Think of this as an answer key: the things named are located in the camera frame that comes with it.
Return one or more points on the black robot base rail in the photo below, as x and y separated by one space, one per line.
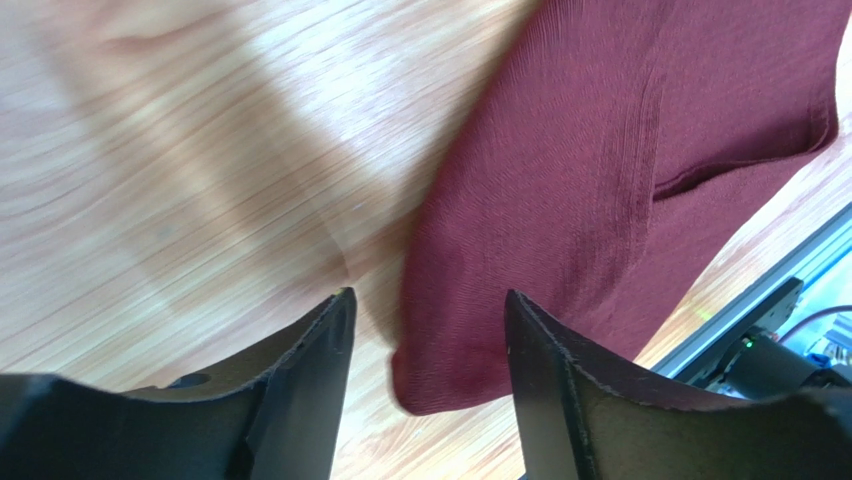
742 351

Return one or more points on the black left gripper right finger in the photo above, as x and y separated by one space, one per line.
584 412

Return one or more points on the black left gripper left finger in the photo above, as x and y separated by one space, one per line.
269 411

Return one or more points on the dark red cloth napkin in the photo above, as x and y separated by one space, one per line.
617 149

